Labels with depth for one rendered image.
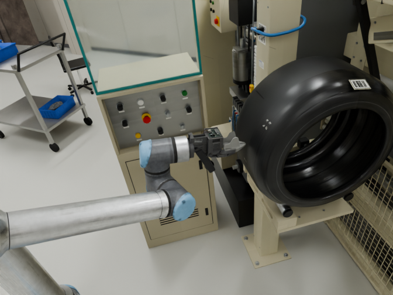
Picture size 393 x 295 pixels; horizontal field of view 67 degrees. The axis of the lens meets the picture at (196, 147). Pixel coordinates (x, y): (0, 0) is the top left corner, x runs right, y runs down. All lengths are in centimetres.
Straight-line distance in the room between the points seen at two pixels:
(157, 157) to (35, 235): 41
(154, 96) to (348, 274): 166
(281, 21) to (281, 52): 12
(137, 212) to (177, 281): 136
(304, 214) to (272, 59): 70
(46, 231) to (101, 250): 170
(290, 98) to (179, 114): 83
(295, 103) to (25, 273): 95
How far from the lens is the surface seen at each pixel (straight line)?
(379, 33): 139
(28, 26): 725
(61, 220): 81
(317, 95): 100
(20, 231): 80
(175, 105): 166
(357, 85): 106
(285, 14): 128
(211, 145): 101
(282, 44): 131
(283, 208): 131
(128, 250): 241
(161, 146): 98
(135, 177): 184
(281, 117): 99
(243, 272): 219
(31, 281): 109
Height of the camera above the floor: 190
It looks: 37 degrees down
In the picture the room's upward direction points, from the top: 8 degrees counter-clockwise
